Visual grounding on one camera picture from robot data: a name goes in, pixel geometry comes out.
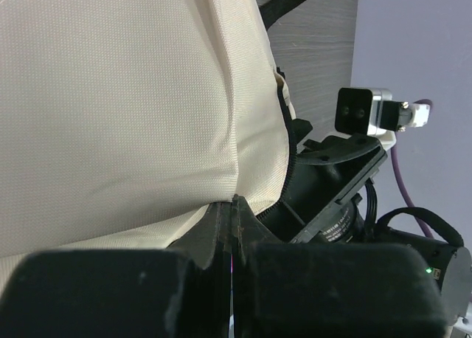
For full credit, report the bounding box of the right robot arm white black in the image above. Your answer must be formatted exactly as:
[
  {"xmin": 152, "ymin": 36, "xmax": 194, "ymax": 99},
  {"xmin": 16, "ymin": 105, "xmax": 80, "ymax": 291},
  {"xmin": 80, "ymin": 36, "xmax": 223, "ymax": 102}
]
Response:
[{"xmin": 258, "ymin": 119, "xmax": 471, "ymax": 325}]

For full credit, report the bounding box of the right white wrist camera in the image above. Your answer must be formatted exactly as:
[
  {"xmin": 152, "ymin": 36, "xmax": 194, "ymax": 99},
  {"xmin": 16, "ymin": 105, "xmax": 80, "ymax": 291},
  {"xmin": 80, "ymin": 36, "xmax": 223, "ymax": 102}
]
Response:
[{"xmin": 335, "ymin": 87, "xmax": 433, "ymax": 151}]

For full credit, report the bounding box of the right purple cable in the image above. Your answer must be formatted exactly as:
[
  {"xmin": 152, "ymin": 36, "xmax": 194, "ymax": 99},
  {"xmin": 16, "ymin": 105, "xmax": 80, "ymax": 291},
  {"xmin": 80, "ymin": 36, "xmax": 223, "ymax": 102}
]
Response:
[{"xmin": 390, "ymin": 98, "xmax": 436, "ymax": 239}]

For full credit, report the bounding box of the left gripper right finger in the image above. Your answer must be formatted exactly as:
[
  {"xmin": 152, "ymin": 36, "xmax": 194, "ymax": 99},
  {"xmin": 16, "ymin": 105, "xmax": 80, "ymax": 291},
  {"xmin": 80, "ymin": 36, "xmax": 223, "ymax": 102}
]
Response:
[{"xmin": 231, "ymin": 196, "xmax": 447, "ymax": 337}]

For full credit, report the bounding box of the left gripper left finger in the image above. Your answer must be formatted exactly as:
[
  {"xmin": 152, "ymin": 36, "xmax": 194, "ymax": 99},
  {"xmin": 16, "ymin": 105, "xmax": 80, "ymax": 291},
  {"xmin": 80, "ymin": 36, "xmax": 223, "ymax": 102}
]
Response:
[{"xmin": 1, "ymin": 203, "xmax": 232, "ymax": 337}]

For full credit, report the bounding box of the cream canvas backpack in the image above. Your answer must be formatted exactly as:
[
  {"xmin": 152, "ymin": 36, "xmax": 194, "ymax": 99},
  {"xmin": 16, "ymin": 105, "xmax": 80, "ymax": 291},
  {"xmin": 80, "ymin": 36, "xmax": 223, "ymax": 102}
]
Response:
[{"xmin": 1, "ymin": 0, "xmax": 295, "ymax": 271}]

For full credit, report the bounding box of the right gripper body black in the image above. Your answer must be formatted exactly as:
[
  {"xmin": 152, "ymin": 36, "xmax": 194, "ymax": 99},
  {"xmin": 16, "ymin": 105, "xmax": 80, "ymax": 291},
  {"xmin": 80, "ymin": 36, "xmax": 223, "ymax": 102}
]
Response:
[{"xmin": 257, "ymin": 119, "xmax": 386, "ymax": 244}]

